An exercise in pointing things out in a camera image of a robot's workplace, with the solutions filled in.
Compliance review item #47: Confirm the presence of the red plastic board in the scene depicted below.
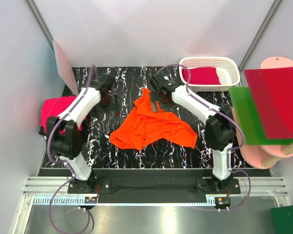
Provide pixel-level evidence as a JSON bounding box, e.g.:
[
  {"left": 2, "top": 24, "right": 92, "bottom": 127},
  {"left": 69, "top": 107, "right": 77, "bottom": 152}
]
[{"left": 244, "top": 67, "right": 293, "bottom": 139}]

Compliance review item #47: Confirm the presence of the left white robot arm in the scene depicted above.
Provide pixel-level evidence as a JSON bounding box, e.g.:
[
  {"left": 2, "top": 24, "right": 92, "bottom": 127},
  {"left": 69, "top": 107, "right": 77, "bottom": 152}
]
[{"left": 46, "top": 74, "right": 120, "bottom": 193}]

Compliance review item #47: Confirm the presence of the folded pink t shirt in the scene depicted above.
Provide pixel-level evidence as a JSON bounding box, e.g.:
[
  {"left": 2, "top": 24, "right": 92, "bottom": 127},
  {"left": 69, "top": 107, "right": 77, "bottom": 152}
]
[{"left": 39, "top": 96, "right": 77, "bottom": 137}]

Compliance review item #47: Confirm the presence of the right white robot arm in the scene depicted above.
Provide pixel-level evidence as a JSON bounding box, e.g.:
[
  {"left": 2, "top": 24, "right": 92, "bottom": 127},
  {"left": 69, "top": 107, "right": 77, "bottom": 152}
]
[{"left": 150, "top": 75, "right": 236, "bottom": 193}]

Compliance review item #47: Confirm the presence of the orange t shirt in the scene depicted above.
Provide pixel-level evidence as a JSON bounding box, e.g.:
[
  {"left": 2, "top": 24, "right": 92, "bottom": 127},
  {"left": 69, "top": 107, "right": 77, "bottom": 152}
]
[{"left": 109, "top": 88, "right": 197, "bottom": 150}]

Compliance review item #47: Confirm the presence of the dark green board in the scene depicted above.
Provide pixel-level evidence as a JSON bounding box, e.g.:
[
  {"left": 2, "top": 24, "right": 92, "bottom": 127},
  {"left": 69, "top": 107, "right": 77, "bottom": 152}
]
[{"left": 271, "top": 205, "right": 293, "bottom": 234}]

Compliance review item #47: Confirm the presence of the green plastic board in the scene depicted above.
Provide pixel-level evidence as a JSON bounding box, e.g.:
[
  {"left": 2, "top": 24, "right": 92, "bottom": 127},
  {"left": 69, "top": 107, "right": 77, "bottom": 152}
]
[{"left": 229, "top": 87, "right": 293, "bottom": 145}]

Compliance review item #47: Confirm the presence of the white plastic basket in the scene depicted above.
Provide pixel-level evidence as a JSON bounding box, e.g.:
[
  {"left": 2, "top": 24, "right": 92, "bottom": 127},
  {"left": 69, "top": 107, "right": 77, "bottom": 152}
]
[{"left": 179, "top": 56, "right": 240, "bottom": 92}]

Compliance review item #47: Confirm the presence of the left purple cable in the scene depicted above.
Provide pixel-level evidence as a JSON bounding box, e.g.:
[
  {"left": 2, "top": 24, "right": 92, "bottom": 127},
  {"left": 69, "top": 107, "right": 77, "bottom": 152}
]
[{"left": 46, "top": 64, "right": 98, "bottom": 233}]

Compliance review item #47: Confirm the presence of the pink wooden stand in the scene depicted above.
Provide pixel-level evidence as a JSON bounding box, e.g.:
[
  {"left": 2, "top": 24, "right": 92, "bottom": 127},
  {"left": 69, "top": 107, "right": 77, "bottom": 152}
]
[{"left": 230, "top": 56, "right": 293, "bottom": 170}]

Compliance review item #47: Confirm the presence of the dark red t shirt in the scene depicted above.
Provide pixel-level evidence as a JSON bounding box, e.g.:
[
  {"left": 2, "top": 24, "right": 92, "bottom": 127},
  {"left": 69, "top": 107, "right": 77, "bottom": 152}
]
[{"left": 189, "top": 67, "right": 221, "bottom": 85}]

